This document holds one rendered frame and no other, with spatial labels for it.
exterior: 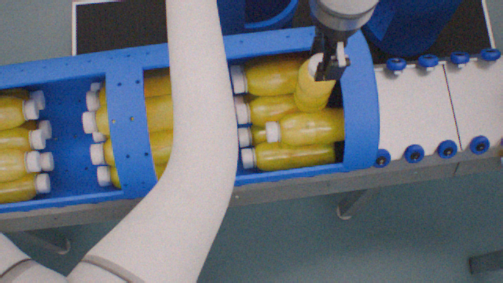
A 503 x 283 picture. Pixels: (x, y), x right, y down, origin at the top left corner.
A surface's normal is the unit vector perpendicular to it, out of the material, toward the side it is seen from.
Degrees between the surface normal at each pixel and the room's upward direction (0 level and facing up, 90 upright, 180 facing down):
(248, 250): 0
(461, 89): 0
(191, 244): 47
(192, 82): 17
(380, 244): 0
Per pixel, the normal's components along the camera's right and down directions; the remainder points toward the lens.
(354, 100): 0.07, 0.10
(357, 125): 0.10, 0.41
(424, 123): 0.02, -0.25
